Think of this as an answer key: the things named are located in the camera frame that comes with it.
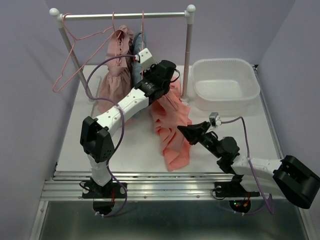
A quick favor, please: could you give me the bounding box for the aluminium rail frame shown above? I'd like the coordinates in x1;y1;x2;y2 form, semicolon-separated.
29;63;318;240

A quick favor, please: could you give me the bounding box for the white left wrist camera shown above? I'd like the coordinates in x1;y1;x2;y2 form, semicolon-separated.
134;48;158;72

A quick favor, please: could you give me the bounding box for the pink denim skirt hanger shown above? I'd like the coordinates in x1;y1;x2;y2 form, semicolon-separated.
140;10;145;80

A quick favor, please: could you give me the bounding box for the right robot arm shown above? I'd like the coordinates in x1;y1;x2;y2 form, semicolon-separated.
177;121;320;209

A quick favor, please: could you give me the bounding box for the dusty pink dress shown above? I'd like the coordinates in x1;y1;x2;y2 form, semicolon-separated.
98;25;134;113

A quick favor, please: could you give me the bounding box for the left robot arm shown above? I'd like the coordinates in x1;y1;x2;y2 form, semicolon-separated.
80;60;177;197

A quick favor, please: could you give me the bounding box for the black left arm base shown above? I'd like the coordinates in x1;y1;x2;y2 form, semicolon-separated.
79;179;128;218

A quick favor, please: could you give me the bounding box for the blue denim skirt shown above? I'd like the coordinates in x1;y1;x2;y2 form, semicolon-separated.
131;31;147;87

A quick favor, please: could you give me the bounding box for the empty pink wire hanger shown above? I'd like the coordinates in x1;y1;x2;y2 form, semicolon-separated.
52;13;116;93

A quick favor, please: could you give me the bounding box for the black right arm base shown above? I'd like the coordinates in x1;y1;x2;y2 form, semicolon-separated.
211;175;261;215

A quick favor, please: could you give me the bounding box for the white clothes rack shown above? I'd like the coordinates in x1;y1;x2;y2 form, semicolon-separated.
49;5;196;109

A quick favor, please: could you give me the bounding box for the pink dress hanger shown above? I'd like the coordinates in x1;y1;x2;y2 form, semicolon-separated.
110;22;124;57

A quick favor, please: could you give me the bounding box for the coral pink skirt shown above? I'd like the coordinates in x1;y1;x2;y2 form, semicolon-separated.
150;80;192;172

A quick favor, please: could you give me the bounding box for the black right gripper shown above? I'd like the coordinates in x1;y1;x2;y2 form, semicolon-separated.
176;121;223;159

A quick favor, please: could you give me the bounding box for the white plastic basin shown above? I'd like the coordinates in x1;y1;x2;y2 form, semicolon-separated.
191;58;261;112

